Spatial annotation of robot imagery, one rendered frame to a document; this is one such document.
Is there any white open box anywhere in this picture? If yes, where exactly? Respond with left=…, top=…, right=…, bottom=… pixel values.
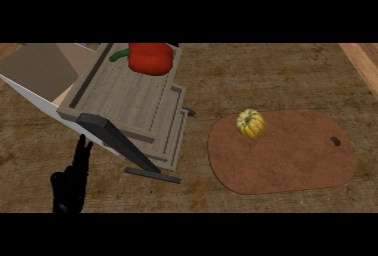
left=0, top=42, right=129, bottom=161

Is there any brown oval cutting board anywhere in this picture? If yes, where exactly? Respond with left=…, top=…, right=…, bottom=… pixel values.
left=206, top=108, right=357, bottom=196

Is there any grey wooden tiered basket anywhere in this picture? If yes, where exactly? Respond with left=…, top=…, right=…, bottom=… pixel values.
left=56, top=42, right=196, bottom=185

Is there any red bell pepper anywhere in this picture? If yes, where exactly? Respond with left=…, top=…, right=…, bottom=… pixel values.
left=107, top=42, right=175, bottom=77

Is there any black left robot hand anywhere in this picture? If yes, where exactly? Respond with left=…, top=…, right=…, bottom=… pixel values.
left=48, top=133, right=94, bottom=214

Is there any yellow bell pepper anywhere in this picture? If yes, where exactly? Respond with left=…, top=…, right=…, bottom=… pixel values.
left=234, top=108, right=265, bottom=140

